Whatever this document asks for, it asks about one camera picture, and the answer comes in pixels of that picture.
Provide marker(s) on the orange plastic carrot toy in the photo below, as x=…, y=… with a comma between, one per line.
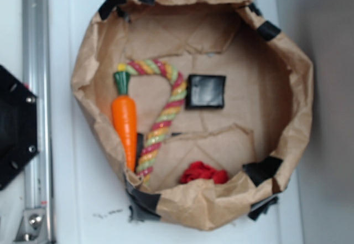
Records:
x=125, y=118

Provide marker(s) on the aluminium extrusion rail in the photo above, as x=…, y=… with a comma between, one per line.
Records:
x=38, y=173

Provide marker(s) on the red crumpled cloth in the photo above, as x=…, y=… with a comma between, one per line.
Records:
x=200, y=170

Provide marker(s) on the multicolour twisted rope toy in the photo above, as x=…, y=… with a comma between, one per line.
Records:
x=160, y=128

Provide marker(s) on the small black box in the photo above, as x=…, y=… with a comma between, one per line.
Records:
x=205, y=91

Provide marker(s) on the metal corner bracket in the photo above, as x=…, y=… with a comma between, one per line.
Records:
x=34, y=227

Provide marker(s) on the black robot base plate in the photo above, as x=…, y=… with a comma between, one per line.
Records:
x=19, y=133

